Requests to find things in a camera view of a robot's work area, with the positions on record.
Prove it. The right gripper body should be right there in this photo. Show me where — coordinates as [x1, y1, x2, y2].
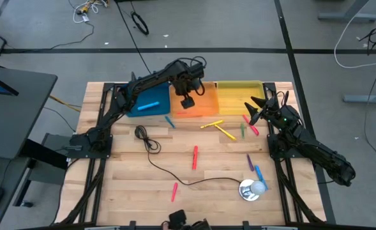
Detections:
[260, 95, 290, 125]

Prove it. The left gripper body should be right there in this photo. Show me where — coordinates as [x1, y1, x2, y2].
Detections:
[171, 72, 206, 110]

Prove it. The pink pen-style highlighter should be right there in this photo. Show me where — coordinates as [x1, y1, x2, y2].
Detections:
[242, 114, 260, 137]

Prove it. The yellow pen-style highlighter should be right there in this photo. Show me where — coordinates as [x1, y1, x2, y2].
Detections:
[214, 124, 237, 142]

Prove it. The teal blue marker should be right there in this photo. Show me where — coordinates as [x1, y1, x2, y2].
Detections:
[164, 115, 177, 129]

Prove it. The light blue highlighter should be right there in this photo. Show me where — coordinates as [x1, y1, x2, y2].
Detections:
[137, 101, 161, 112]

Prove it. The red pink highlighter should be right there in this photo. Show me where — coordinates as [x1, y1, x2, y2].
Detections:
[192, 145, 199, 171]

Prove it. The magenta pink highlighter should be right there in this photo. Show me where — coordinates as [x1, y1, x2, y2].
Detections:
[170, 181, 179, 203]

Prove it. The yellow translucent plastic bin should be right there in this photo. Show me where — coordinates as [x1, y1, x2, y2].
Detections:
[216, 80, 267, 116]

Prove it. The orange translucent plastic bin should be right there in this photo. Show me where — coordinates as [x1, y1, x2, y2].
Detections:
[169, 80, 220, 118]

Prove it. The blue plastic bin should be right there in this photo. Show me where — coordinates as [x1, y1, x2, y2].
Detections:
[122, 80, 171, 118]

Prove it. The yellow highlighter with black print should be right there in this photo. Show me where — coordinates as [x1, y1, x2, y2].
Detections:
[200, 119, 225, 130]

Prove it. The grey desk foot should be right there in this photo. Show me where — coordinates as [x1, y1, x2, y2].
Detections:
[317, 0, 376, 24]
[343, 86, 376, 105]

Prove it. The dark grey desk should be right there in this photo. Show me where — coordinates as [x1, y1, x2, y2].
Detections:
[0, 65, 69, 230]

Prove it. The long black floor cable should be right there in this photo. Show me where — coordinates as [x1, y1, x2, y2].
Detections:
[115, 0, 156, 82]

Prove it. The black camera cable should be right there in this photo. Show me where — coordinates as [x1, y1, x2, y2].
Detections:
[134, 125, 243, 187]

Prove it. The coiled black cable loop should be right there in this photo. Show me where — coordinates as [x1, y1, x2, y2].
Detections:
[131, 11, 150, 36]

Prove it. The white floor cable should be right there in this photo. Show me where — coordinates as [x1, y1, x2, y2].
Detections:
[333, 0, 376, 70]

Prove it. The white cable bundle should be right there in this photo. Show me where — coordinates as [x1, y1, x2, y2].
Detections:
[72, 0, 109, 24]

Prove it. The yellow floor cable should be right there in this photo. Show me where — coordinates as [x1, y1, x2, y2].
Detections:
[49, 95, 82, 113]

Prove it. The thin black floor cable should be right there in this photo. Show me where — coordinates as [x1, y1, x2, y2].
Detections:
[0, 21, 95, 63]

